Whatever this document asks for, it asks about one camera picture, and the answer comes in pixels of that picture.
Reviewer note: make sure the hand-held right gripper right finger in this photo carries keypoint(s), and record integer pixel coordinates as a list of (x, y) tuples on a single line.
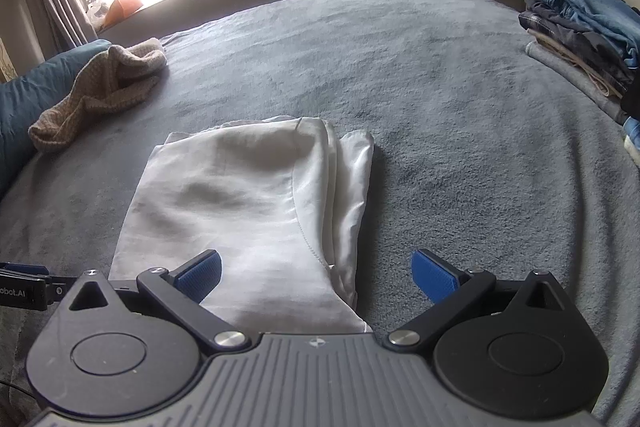
[(432, 279)]

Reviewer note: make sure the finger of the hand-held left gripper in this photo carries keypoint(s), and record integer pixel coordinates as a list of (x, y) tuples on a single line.
[(22, 269), (20, 292)]

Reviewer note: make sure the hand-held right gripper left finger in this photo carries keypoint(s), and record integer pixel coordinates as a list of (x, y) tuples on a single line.
[(202, 277)]

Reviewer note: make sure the white button shirt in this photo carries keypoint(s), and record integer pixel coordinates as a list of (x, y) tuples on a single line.
[(240, 207)]

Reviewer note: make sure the stack of folded denim clothes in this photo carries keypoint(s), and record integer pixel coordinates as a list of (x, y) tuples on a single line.
[(580, 17)]

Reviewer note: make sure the beige knitted sweater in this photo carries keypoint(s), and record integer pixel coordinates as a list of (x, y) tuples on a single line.
[(100, 97)]

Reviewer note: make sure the white plastic bag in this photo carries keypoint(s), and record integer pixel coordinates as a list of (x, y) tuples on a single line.
[(96, 11)]

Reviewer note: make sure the orange bag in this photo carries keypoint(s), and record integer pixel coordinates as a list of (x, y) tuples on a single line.
[(125, 7)]

